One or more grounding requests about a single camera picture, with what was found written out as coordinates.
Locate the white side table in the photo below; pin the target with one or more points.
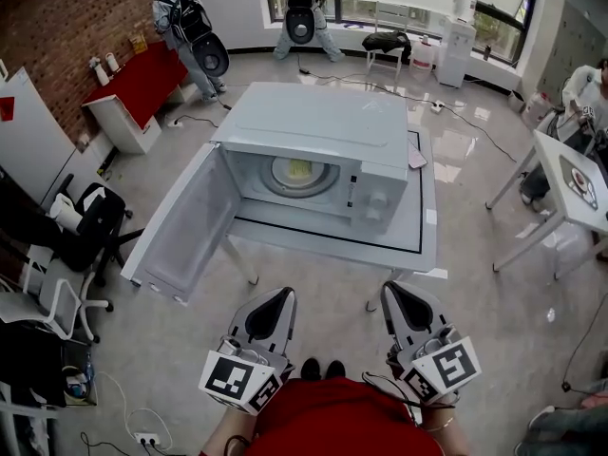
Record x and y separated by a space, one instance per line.
551 164

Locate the person's right forearm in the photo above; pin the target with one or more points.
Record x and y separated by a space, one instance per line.
446 440

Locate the black bag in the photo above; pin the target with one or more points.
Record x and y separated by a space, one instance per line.
385 42

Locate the white water dispenser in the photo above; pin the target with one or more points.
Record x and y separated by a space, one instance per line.
457 45

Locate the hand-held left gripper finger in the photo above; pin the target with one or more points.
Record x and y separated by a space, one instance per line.
288 321
240 326

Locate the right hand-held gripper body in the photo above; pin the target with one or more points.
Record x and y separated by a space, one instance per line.
451 364

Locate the black office chair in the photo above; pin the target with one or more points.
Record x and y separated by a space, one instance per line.
102 216

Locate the plate of yellow food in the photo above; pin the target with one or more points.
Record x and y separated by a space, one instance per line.
299 168

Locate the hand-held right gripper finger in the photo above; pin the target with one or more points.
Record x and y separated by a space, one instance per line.
392 321
437 323

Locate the white microwave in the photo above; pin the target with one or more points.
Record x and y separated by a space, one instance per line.
304 117

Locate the white table with black outline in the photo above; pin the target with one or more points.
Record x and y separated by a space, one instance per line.
332 235

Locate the person's red clothing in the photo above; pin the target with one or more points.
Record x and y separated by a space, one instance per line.
332 421

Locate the white power strip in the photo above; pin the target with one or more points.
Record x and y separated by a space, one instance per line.
437 107
147 439

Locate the small white bottle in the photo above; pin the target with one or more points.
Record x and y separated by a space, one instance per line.
112 63

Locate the yellow box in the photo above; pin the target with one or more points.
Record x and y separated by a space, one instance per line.
138 44

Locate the person's left forearm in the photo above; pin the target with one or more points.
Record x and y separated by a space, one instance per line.
225 430

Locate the clear water jug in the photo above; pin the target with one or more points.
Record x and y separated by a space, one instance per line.
422 57

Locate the grey mat with dishes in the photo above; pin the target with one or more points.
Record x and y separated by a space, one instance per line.
579 181

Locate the person's black shoes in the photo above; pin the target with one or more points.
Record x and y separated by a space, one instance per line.
323 369

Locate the dark bottle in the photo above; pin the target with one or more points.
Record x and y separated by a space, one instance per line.
487 53

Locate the white spray bottle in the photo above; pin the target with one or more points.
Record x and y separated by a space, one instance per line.
100 74

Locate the white slatted chair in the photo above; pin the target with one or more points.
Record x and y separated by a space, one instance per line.
387 14

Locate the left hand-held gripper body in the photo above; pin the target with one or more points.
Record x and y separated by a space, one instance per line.
228 378

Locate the black storage rack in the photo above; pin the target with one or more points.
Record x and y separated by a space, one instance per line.
33 364

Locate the white refrigerator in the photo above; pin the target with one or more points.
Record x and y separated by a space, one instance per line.
24 140

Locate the red-topped white cabinet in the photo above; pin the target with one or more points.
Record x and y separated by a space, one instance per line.
138 88

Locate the white office chair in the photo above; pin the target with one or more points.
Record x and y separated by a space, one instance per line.
57 302

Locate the pink card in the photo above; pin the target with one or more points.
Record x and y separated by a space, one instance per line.
417 156

